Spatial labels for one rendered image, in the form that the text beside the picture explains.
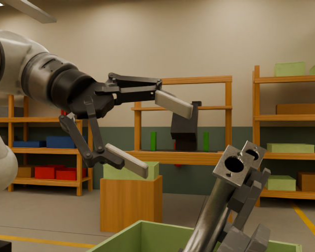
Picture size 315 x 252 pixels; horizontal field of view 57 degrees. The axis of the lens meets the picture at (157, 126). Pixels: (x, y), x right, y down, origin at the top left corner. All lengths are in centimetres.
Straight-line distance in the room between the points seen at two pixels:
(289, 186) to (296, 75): 170
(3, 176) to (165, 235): 47
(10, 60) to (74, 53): 584
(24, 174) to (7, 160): 533
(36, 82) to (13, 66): 5
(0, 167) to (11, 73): 42
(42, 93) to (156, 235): 51
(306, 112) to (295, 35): 144
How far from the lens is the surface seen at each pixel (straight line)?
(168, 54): 565
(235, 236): 29
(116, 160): 42
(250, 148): 59
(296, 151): 493
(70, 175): 565
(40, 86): 52
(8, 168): 93
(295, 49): 564
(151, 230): 85
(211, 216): 49
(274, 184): 493
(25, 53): 56
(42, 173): 596
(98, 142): 43
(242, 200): 45
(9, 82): 55
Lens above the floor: 122
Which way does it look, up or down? level
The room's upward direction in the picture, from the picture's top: straight up
